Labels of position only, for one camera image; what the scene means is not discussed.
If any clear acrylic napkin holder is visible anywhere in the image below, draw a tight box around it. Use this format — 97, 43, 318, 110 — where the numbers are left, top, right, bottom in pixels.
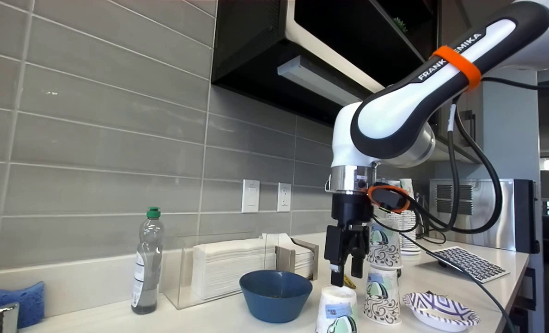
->
161, 238, 280, 312

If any dark upper wall cabinet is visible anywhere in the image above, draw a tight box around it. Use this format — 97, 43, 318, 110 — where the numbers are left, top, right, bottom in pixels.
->
211, 0, 442, 128

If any white power outlet plate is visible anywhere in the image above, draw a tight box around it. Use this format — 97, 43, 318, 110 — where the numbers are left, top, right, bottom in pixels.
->
276, 182, 294, 213

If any clear dish soap bottle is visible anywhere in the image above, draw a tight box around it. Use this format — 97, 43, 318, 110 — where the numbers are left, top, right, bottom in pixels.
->
130, 206, 167, 317

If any blue patterned paper plate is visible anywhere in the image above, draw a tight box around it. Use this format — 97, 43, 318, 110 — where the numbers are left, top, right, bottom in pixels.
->
403, 291, 481, 333

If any stainless steel appliance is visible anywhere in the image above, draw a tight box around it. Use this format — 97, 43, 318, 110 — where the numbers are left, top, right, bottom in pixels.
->
429, 176, 516, 252

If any black wrist camera orange trim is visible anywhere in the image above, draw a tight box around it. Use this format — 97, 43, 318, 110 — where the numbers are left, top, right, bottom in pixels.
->
365, 182, 415, 217

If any blue bowl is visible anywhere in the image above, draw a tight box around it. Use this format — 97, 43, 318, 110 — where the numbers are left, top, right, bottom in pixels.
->
239, 269, 315, 324

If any blue sponge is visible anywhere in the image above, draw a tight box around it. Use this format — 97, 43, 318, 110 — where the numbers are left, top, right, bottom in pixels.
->
0, 282, 47, 333

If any white napkin box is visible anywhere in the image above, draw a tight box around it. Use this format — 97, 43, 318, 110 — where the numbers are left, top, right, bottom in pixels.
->
274, 238, 320, 284

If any white light switch plate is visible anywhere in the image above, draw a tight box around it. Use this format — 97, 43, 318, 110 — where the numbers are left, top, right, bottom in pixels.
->
241, 178, 263, 215

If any tall black appliance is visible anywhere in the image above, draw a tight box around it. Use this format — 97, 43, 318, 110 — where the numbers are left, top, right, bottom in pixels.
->
513, 178, 542, 256

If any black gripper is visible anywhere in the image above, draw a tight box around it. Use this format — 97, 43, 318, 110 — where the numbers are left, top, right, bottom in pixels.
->
324, 193, 374, 289

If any orange strap on arm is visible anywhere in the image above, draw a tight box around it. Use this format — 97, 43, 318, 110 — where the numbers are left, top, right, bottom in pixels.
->
433, 43, 485, 90

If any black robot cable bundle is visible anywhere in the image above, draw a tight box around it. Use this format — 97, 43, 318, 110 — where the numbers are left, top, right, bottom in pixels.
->
372, 73, 549, 238

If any white cylindrical container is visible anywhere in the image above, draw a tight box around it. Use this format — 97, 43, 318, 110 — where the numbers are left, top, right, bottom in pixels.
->
398, 176, 418, 252

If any white napkin stack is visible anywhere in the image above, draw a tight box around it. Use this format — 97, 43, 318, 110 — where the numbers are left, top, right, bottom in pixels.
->
189, 239, 270, 304
261, 232, 318, 280

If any grey keyboard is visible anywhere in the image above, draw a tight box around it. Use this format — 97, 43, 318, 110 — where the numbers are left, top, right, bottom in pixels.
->
433, 247, 511, 286

